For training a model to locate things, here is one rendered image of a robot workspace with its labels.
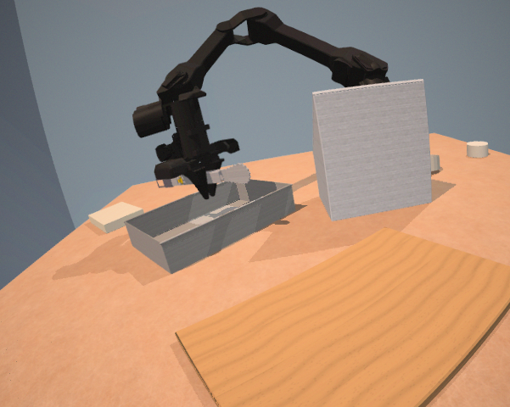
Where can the beige short cylinder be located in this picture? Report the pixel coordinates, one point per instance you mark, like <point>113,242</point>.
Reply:
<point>477,149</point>

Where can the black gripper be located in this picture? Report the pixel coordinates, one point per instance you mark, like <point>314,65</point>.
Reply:
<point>196,148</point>

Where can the wooden board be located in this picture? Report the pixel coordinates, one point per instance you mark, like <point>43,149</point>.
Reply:
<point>388,322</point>

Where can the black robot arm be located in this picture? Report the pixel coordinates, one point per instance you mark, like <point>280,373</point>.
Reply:
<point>179,93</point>

